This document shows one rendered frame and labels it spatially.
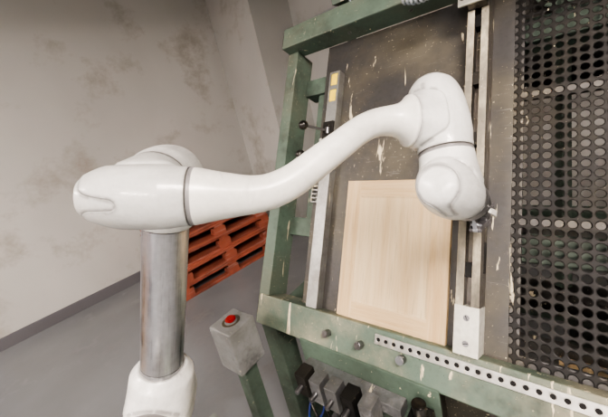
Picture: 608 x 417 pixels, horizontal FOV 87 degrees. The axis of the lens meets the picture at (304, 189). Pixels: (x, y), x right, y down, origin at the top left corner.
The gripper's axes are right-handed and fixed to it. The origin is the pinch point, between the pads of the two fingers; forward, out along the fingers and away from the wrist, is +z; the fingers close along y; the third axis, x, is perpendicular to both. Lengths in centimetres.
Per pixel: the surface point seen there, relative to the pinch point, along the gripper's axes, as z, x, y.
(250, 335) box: -11, 74, -50
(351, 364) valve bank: 4, 39, -52
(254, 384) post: -2, 77, -70
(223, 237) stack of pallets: 119, 275, -25
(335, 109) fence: 4, 56, 40
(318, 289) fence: 5, 56, -31
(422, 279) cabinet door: 6.8, 18.3, -20.7
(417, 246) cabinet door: 6.8, 20.6, -11.1
